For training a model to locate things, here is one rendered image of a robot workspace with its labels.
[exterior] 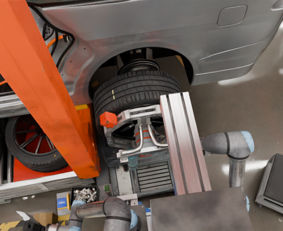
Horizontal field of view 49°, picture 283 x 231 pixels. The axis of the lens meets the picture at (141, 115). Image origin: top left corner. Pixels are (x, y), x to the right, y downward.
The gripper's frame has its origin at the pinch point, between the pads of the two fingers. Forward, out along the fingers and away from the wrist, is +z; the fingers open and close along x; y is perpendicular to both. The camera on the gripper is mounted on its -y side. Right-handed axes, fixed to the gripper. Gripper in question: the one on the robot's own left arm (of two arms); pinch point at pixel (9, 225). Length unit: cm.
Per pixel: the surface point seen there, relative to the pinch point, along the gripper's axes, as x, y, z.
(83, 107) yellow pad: 105, 39, -7
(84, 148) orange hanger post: 51, 6, -26
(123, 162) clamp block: 52, 22, -49
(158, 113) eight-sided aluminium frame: 78, 2, -68
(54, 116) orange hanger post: 43, -38, -21
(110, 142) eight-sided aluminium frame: 74, 36, -35
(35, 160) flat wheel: 67, 65, 28
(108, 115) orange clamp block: 74, 2, -37
